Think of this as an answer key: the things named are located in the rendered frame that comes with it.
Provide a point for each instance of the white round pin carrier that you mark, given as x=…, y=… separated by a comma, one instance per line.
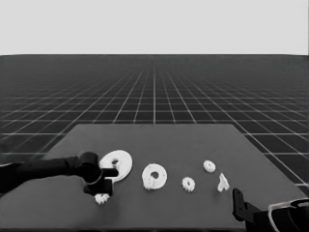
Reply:
x=162, y=179

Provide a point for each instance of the small white T-shaped piece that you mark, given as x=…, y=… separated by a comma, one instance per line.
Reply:
x=222, y=184

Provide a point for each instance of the large thick white disc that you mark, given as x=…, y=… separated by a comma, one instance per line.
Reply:
x=125, y=162

